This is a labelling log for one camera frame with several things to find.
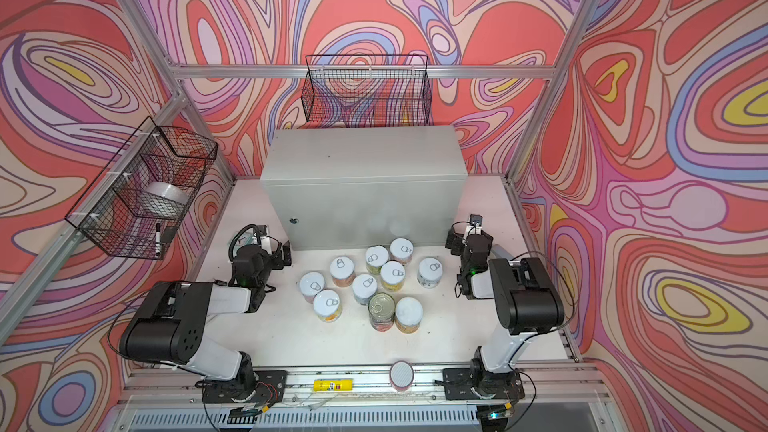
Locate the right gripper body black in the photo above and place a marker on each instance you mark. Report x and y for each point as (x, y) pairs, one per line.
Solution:
(459, 241)

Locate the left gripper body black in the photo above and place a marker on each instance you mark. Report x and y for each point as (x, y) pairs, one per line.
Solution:
(278, 253)

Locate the light blue spotted can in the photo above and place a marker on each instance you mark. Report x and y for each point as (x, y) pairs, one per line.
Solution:
(430, 272)

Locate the yellow peach can plastic lid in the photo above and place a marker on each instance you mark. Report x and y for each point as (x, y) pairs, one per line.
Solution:
(409, 313)

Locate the dark blue tomato can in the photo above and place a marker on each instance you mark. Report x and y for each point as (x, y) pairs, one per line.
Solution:
(381, 311)

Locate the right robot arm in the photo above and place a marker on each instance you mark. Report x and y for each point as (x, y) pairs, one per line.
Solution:
(525, 298)

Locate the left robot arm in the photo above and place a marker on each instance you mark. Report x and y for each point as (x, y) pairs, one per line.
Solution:
(169, 326)

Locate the white can pink label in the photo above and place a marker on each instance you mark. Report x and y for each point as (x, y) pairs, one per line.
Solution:
(311, 284)

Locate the white can red label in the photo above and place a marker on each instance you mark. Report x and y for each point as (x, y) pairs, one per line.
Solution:
(401, 250)

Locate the white can yellow orange label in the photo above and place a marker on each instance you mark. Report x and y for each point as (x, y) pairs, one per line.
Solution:
(327, 305)

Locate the white can green label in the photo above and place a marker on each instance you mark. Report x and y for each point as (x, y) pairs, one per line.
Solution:
(375, 258)

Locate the grey metal cabinet box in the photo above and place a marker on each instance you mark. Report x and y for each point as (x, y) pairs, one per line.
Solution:
(343, 188)

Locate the black marker pen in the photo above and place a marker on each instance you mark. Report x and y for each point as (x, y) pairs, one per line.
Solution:
(158, 243)

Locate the silver tape roll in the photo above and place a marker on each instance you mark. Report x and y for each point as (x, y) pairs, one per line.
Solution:
(163, 200)

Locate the white can teal label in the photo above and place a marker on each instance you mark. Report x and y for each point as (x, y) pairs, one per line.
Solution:
(364, 287)

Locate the pink tape roll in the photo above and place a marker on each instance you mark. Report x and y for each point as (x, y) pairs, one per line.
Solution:
(401, 376)

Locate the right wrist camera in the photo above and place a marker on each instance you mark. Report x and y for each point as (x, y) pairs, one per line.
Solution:
(475, 222)

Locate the left black wire basket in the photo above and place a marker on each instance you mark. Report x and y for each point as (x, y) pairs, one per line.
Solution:
(112, 219)

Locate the black wire basket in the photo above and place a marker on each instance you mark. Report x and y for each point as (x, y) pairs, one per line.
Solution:
(367, 90)
(112, 219)

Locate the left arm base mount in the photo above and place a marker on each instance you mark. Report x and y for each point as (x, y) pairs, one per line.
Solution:
(262, 387)

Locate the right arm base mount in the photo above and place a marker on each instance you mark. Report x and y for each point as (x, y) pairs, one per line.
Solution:
(464, 384)

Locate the aluminium front rail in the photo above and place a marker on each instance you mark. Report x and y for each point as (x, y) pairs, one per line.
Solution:
(544, 382)

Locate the back black wire basket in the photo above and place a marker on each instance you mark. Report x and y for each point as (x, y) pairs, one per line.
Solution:
(367, 90)

